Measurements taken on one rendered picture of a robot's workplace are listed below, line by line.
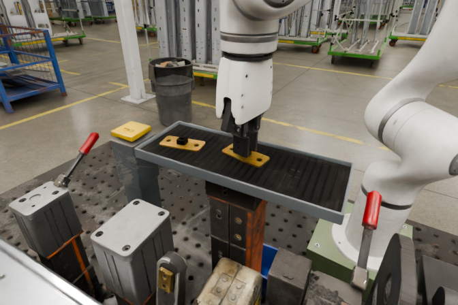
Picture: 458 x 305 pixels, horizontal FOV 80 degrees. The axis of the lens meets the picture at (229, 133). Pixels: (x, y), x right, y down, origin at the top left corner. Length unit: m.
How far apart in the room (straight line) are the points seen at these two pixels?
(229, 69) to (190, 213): 0.74
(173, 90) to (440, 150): 2.72
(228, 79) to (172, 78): 2.62
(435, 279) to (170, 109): 2.96
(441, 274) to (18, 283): 0.60
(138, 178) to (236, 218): 0.24
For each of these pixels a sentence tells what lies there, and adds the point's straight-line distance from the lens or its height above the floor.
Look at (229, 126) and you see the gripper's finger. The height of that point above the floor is 1.24.
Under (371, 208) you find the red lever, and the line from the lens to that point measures 0.46.
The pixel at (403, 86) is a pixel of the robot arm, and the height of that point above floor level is 1.25.
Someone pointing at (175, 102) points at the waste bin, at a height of 0.31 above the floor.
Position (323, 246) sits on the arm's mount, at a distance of 0.86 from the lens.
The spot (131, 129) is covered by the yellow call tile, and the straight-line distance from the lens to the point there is 0.62.
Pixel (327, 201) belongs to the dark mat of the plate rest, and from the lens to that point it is 0.42.
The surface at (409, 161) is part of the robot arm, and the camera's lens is 0.64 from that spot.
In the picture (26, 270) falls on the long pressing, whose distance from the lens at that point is 0.63.
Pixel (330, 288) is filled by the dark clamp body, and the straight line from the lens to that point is 0.44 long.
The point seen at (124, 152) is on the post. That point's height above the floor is 1.12.
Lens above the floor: 1.43
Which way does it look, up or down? 28 degrees down
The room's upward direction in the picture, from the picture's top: straight up
